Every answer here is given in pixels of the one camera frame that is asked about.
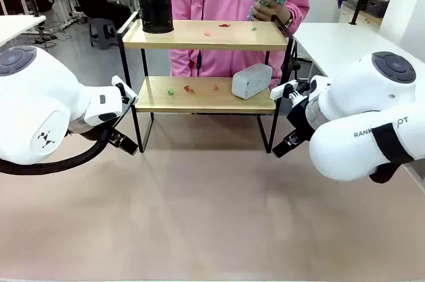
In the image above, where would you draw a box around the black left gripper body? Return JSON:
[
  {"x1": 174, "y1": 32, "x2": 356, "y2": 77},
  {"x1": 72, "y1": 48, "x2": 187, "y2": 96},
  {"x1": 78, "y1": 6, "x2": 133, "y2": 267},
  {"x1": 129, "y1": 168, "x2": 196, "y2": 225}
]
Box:
[{"x1": 105, "y1": 128, "x2": 124, "y2": 146}]

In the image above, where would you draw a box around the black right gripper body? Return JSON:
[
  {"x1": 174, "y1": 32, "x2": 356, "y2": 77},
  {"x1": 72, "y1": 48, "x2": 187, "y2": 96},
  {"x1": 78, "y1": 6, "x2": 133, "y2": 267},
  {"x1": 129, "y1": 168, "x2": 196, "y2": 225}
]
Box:
[{"x1": 286, "y1": 98, "x2": 316, "y2": 145}]

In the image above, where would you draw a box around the white power socket cube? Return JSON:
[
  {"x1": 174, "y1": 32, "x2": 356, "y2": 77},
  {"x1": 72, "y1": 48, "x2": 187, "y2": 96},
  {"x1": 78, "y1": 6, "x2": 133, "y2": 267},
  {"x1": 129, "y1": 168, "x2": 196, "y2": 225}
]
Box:
[{"x1": 231, "y1": 63, "x2": 274, "y2": 101}]

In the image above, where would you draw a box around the black mesh cylinder can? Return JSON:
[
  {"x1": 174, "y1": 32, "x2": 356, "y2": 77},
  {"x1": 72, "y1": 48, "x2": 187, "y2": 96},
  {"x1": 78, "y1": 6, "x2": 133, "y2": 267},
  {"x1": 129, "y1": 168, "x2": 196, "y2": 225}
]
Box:
[{"x1": 136, "y1": 0, "x2": 175, "y2": 35}]

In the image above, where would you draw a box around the two-tier wood metal shelf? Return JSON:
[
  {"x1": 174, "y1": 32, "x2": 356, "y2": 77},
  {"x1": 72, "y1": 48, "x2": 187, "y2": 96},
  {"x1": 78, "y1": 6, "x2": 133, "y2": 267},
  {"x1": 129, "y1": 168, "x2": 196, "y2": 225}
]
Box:
[{"x1": 116, "y1": 11, "x2": 299, "y2": 155}]

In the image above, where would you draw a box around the person's left hand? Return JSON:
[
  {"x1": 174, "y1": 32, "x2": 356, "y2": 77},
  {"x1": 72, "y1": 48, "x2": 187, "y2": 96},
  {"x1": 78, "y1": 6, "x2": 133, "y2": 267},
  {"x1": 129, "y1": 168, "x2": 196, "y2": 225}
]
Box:
[{"x1": 250, "y1": 0, "x2": 294, "y2": 25}]

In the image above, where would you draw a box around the black wristwatch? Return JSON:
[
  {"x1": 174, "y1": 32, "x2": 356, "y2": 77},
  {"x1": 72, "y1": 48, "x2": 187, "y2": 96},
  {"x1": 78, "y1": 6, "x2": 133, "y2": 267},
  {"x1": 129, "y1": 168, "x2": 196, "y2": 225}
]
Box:
[{"x1": 282, "y1": 12, "x2": 296, "y2": 30}]

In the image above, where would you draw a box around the grey plastic stool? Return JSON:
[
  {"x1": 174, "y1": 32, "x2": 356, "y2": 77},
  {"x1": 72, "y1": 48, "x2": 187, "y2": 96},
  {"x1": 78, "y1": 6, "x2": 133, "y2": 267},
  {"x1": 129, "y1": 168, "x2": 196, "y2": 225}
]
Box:
[{"x1": 86, "y1": 16, "x2": 118, "y2": 51}]

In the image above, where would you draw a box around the grey storage crate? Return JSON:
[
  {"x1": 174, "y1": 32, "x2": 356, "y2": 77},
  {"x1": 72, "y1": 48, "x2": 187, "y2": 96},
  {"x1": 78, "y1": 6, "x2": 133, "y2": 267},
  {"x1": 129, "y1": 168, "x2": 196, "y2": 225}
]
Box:
[{"x1": 364, "y1": 0, "x2": 392, "y2": 18}]

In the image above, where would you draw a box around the white side table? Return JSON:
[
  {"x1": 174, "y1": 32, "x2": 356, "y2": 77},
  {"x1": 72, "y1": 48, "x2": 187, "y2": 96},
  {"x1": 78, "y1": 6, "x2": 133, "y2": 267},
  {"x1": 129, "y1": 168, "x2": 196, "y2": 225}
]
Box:
[{"x1": 0, "y1": 15, "x2": 46, "y2": 48}]

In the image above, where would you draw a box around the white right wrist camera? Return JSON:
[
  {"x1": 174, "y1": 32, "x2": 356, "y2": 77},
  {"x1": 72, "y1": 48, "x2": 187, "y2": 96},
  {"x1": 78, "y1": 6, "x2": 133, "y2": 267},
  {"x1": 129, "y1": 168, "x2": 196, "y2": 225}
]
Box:
[{"x1": 270, "y1": 78, "x2": 313, "y2": 102}]

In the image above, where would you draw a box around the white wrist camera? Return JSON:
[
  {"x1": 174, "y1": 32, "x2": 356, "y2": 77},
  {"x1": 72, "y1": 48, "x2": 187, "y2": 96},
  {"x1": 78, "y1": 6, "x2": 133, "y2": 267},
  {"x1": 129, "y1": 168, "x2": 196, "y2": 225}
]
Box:
[
  {"x1": 111, "y1": 75, "x2": 139, "y2": 104},
  {"x1": 270, "y1": 78, "x2": 313, "y2": 102}
]

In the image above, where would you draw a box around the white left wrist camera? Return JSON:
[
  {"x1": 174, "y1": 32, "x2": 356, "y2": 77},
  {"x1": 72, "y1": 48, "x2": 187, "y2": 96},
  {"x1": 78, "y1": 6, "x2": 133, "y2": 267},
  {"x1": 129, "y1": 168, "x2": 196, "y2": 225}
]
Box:
[{"x1": 111, "y1": 75, "x2": 139, "y2": 104}]

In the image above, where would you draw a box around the black left arm cable sleeve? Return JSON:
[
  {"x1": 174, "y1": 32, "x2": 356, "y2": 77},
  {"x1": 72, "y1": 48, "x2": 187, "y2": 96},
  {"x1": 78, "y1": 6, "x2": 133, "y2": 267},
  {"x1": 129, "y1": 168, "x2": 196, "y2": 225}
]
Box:
[{"x1": 0, "y1": 128, "x2": 111, "y2": 176}]

